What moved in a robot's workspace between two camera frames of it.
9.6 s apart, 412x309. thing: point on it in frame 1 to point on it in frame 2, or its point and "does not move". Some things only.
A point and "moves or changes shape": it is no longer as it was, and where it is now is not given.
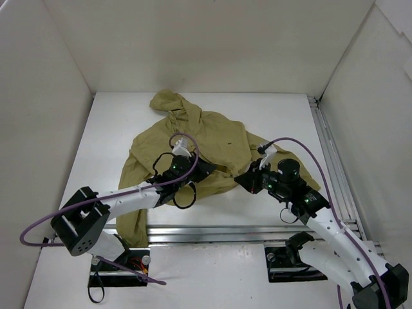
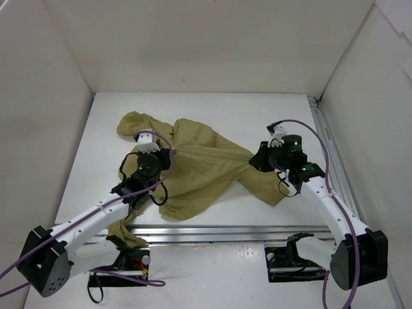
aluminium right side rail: x=347 y=207 does not move
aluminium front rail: x=224 y=234 does not move
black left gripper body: x=199 y=168 to x=166 y=154
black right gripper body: x=253 y=177 to x=259 y=158
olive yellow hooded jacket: x=224 y=143 moves or changes shape
